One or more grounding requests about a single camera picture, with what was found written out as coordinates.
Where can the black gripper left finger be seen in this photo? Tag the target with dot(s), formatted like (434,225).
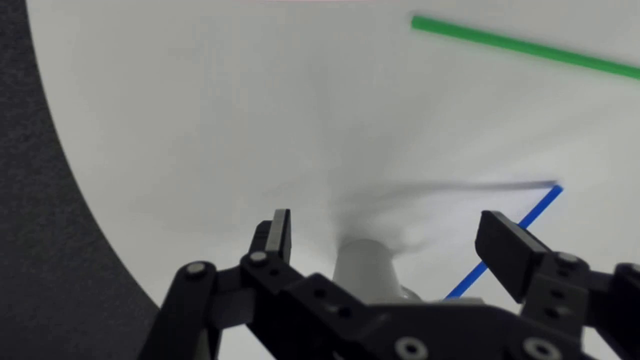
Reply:
(201,313)

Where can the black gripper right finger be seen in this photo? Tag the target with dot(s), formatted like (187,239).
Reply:
(512,256)

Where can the blue plastic straw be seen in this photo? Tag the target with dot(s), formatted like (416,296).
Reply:
(534,214)

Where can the white ceramic cup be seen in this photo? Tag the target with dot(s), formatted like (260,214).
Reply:
(365,271)

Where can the green plastic straw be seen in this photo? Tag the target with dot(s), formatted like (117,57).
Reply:
(521,44)

